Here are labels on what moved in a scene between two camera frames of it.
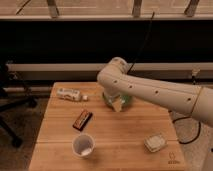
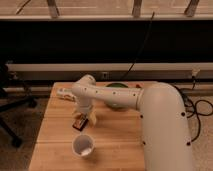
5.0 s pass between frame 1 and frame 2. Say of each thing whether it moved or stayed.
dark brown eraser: stayed
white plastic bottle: stayed
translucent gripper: moved
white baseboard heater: stayed
